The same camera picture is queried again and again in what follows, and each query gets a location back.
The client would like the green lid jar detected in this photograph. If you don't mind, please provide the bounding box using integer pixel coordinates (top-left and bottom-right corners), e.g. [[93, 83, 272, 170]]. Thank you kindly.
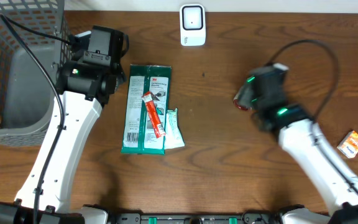
[[233, 98, 249, 111]]

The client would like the orange red stick sachet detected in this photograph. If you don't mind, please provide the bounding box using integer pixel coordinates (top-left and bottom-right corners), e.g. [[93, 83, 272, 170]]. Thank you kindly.
[[142, 91, 166, 138]]

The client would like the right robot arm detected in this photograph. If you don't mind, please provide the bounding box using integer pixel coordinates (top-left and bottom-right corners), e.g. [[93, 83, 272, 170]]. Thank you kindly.
[[236, 63, 358, 223]]

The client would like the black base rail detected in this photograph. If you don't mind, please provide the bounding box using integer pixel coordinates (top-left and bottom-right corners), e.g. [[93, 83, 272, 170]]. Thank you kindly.
[[115, 212, 281, 224]]

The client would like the orange small box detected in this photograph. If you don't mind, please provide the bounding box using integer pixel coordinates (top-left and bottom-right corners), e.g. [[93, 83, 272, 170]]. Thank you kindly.
[[337, 131, 358, 159]]

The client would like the white barcode scanner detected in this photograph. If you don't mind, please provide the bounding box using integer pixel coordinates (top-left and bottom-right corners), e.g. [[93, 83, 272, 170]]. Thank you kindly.
[[179, 4, 206, 47]]

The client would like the grey plastic mesh basket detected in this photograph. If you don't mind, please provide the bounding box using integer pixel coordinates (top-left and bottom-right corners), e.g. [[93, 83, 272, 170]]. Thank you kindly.
[[0, 0, 71, 146]]

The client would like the light teal wipes packet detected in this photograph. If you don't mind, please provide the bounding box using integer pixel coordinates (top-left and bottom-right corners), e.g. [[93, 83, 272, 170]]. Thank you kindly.
[[164, 108, 185, 150]]

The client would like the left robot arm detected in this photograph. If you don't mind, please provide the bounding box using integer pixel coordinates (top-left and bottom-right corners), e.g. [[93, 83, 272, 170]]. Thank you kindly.
[[0, 26, 129, 223]]

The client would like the green white package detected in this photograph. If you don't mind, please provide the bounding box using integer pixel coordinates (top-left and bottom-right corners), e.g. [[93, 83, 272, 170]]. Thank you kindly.
[[121, 65, 172, 155]]

